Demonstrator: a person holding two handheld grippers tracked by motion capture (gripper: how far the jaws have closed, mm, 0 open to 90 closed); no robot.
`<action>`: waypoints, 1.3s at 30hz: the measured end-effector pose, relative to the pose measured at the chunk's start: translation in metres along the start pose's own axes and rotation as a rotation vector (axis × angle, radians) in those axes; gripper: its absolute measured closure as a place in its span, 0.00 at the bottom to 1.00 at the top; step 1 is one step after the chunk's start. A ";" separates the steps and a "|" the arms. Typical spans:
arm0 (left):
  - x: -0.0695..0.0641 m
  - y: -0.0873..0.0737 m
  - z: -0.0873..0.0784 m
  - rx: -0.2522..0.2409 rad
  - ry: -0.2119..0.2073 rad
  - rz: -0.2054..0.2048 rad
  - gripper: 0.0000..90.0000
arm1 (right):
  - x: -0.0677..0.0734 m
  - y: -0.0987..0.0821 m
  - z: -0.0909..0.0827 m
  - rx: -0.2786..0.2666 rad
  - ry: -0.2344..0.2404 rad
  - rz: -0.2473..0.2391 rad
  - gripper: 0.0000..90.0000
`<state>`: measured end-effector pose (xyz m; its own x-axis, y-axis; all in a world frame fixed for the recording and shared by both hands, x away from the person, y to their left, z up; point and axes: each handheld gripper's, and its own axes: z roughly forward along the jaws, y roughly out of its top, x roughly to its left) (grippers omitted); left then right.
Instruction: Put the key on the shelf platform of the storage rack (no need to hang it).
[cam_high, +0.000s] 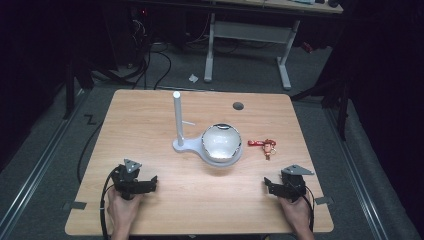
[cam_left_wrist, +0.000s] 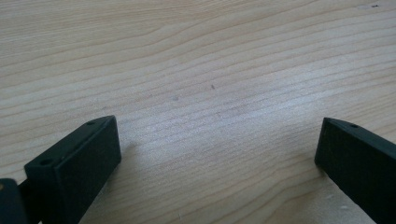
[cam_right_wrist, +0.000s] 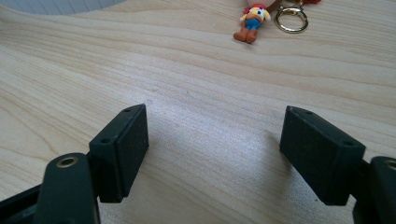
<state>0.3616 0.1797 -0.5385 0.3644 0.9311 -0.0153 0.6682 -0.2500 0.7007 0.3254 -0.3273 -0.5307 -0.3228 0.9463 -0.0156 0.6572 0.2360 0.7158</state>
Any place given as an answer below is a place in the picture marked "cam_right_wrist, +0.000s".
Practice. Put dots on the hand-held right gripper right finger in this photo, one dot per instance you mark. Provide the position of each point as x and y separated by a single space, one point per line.
317 155

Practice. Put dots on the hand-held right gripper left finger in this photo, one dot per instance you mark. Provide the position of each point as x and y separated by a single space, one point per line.
120 155

